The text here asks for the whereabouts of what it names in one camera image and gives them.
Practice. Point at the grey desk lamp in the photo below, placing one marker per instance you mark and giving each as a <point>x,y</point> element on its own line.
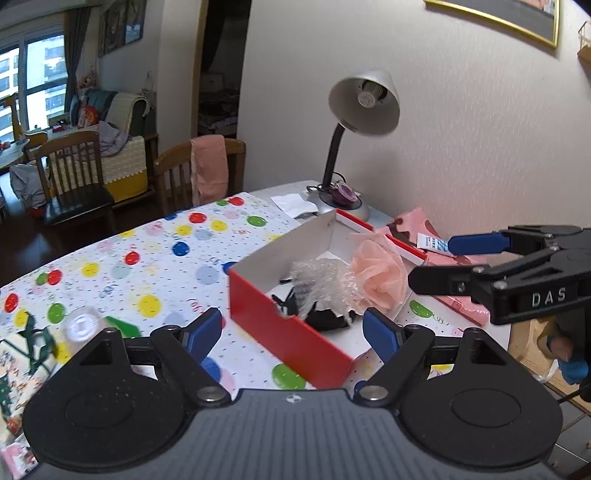
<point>366,104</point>

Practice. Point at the wooden chair with towel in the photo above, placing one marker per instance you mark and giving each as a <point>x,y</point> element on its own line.
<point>172,174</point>

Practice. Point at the balloon print tablecloth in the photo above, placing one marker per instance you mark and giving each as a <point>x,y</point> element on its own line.
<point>108,410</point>

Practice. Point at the Christmas print fabric bag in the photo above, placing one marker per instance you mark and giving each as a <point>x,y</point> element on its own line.
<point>28,358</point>

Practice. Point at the grey bag on floor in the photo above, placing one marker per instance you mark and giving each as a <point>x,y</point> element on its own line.
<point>26,185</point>

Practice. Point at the hand in blue glove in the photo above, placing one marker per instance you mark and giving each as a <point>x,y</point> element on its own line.
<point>574,369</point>

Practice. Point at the clear bubble wrap sheet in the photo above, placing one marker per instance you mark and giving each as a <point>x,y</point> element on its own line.
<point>325,284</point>

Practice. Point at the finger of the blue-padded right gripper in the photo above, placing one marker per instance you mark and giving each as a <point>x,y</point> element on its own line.
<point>404,352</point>

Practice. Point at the red cardboard box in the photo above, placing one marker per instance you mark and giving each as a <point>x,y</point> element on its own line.
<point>323,359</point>

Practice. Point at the orange drink plastic bottle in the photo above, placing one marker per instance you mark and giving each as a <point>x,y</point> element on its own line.
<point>82,324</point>

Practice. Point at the small white tube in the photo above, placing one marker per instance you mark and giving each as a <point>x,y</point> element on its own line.
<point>433,244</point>

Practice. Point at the pink mesh bath pouf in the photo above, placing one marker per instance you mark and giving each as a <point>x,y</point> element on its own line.
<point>379,272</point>

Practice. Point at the sofa with cushions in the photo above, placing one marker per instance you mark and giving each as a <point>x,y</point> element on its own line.
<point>125,123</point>

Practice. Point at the green sponge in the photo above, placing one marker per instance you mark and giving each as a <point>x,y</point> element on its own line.
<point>126,329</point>

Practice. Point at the dark wooden dining chair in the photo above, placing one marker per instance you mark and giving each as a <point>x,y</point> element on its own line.
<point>71,175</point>

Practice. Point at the pink plastic packet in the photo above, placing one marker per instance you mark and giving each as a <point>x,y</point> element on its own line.
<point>405,227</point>

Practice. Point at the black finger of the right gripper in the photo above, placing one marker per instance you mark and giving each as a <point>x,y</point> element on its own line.
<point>450,280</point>

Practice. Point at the white paper note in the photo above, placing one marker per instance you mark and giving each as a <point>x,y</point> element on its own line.
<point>294,205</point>

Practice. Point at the gold framed wall picture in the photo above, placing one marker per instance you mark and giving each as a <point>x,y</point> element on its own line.
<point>537,19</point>

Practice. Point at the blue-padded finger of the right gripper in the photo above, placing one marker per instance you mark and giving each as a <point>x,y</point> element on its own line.
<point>478,244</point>

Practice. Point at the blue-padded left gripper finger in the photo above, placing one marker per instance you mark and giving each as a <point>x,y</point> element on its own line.
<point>181,351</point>

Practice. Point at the pink towel on chair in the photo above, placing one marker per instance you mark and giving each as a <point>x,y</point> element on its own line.
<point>208,169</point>

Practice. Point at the small white side table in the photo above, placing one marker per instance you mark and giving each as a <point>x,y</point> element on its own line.
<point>15,154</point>

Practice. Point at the pink white snack packet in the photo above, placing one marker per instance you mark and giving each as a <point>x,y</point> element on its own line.
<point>17,460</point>

